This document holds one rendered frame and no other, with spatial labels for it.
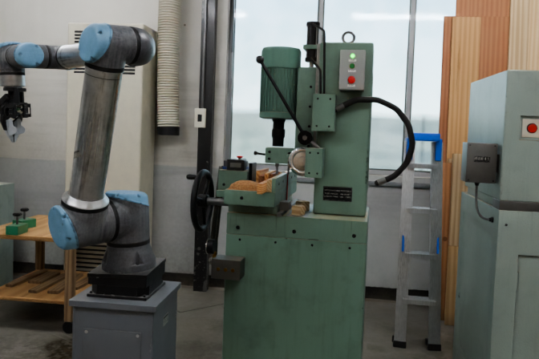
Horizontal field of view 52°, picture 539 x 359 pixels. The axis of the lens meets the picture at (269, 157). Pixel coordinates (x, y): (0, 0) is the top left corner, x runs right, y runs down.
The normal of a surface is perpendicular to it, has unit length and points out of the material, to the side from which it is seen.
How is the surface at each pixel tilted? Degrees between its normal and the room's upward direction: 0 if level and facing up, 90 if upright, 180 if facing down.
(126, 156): 90
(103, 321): 90
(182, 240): 90
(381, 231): 90
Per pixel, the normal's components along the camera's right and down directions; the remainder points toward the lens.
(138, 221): 0.73, 0.07
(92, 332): -0.12, 0.05
